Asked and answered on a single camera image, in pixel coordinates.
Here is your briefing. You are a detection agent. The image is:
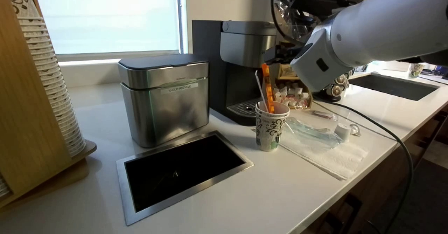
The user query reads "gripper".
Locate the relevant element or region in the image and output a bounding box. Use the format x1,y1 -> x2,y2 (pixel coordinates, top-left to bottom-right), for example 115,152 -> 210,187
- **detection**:
264,0 -> 317,66

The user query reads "orange plastic stick object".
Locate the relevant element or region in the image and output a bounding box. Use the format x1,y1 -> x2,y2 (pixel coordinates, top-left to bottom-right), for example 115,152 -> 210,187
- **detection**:
261,63 -> 275,114

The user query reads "patterned paper cup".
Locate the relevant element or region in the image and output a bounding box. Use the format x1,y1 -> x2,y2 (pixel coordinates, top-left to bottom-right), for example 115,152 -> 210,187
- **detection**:
254,101 -> 291,152
407,63 -> 426,79

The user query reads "white creamer cup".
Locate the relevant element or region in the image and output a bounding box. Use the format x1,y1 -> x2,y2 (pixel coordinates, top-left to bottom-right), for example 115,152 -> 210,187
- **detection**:
334,123 -> 361,142

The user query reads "wooden cup holder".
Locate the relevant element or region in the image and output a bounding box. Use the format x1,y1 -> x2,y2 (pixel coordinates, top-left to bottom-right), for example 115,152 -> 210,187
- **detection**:
0,0 -> 97,211

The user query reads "wooden condiment box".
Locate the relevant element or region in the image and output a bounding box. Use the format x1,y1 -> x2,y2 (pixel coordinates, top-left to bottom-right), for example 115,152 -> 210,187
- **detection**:
274,63 -> 314,110

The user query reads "white stir stick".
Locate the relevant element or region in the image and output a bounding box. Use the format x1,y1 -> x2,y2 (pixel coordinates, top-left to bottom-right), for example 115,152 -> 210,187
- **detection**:
254,70 -> 269,112

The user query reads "heap of creamer cups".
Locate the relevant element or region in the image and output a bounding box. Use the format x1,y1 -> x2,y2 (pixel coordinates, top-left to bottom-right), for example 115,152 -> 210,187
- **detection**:
274,81 -> 310,110

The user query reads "black and silver coffee machine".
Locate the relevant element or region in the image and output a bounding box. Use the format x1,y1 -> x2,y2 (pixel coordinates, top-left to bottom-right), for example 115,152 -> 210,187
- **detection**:
191,20 -> 281,126

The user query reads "coffee capsule carousel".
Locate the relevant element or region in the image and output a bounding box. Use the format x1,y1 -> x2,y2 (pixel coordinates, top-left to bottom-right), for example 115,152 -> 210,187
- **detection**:
313,70 -> 351,103

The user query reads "small red packet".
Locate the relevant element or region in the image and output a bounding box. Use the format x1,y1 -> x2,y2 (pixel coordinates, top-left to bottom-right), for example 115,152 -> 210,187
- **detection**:
311,110 -> 337,120

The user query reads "clear plastic bag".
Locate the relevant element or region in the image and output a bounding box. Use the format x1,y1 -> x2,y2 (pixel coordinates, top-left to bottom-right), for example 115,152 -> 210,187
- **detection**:
284,117 -> 344,149

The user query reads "white paper towel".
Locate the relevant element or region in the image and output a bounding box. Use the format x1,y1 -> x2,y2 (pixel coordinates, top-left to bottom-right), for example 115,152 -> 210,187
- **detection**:
279,116 -> 369,181

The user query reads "sink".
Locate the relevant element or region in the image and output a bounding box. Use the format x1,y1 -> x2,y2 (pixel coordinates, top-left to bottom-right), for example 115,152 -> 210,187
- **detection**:
348,73 -> 440,102

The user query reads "steel recycling bin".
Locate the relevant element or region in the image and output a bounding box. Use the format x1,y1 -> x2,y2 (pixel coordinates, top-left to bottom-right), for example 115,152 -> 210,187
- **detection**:
118,53 -> 210,148

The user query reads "steel counter trash opening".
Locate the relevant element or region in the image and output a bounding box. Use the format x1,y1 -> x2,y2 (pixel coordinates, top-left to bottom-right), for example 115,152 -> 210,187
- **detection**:
116,130 -> 254,226

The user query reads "window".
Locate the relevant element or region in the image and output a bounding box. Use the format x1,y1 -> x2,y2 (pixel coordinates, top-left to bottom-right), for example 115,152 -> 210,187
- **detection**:
31,0 -> 187,62

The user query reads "stack of paper cups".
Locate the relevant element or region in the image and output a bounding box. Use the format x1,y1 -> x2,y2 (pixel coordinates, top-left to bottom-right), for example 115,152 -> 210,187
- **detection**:
3,0 -> 86,157

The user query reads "black cable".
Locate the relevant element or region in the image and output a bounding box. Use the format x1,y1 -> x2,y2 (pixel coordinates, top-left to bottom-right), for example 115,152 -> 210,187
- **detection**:
317,100 -> 414,234

